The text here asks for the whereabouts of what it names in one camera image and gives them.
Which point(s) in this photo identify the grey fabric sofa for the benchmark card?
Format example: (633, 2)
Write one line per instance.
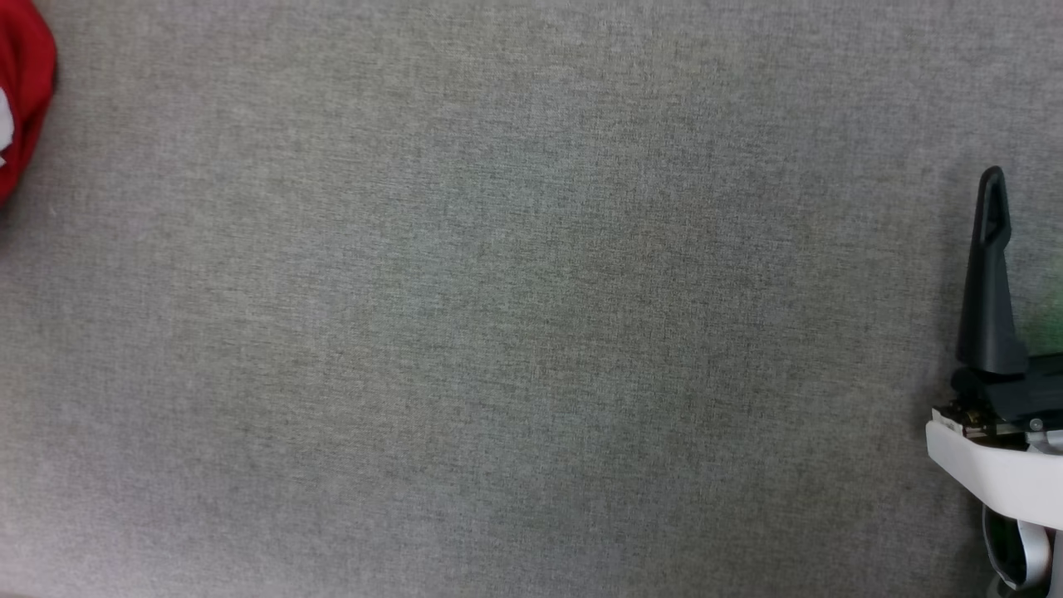
(515, 316)

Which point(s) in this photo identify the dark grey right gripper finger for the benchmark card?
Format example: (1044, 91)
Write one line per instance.
(988, 316)

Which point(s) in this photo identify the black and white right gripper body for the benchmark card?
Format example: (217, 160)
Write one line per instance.
(1005, 473)

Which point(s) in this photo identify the red and white jersey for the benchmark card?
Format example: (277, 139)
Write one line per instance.
(23, 79)

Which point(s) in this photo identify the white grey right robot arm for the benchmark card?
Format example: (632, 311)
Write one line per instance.
(1031, 550)

